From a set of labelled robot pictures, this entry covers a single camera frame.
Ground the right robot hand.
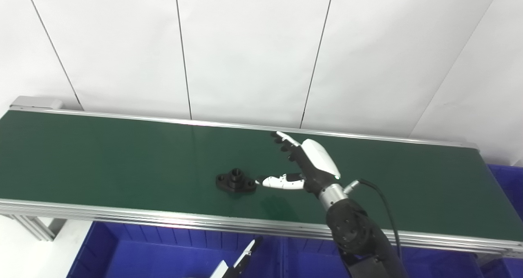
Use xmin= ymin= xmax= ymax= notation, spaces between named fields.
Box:
xmin=255 ymin=131 xmax=342 ymax=197

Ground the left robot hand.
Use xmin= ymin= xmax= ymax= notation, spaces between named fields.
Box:
xmin=209 ymin=236 xmax=264 ymax=278

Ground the blue plastic bin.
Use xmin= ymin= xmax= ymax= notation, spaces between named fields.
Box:
xmin=67 ymin=221 xmax=286 ymax=278
xmin=280 ymin=235 xmax=483 ymax=278
xmin=476 ymin=164 xmax=523 ymax=278

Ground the black flanged metal part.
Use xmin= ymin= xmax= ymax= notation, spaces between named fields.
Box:
xmin=216 ymin=168 xmax=257 ymax=193

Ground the green conveyor belt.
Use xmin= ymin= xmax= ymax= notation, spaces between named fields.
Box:
xmin=0 ymin=110 xmax=523 ymax=242
xmin=0 ymin=96 xmax=523 ymax=259

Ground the aluminium conveyor leg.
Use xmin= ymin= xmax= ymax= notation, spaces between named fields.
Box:
xmin=2 ymin=215 xmax=68 ymax=242

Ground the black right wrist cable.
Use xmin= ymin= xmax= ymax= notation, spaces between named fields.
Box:
xmin=345 ymin=179 xmax=403 ymax=262

